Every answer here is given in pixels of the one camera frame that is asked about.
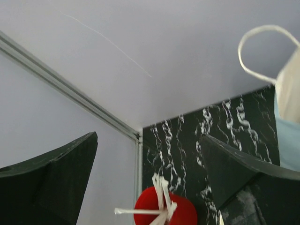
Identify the red cup with stirrers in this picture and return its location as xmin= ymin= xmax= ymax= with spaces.
xmin=114 ymin=174 xmax=197 ymax=225

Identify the aluminium frame rail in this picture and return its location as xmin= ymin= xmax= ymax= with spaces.
xmin=0 ymin=30 xmax=143 ymax=225

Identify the light blue paper bag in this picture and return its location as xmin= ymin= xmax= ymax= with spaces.
xmin=238 ymin=25 xmax=300 ymax=171

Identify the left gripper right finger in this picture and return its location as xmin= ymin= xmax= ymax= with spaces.
xmin=200 ymin=135 xmax=300 ymax=225

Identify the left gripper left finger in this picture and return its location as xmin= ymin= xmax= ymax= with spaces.
xmin=0 ymin=132 xmax=98 ymax=225

